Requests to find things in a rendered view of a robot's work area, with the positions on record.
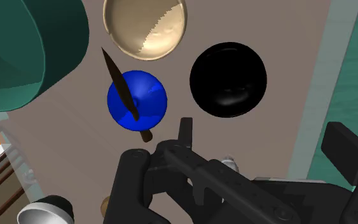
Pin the black bowl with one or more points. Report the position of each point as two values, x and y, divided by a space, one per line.
228 77

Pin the large teal round container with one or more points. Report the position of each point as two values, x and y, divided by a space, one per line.
14 49

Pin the small silver object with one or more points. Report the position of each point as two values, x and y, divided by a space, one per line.
229 163

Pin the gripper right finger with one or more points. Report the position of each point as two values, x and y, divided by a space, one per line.
346 152

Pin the small beige round object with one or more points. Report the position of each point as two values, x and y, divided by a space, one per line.
105 206

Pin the dark brown knife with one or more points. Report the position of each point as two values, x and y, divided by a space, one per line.
119 81

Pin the beige bowl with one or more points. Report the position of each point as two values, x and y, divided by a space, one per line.
135 28

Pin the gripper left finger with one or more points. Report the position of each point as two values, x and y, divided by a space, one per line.
225 186

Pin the grey brown table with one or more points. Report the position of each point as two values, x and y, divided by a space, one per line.
73 139

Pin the silver and black cup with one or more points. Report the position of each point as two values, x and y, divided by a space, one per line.
42 214

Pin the blue bowl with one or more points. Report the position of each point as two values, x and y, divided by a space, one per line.
150 102

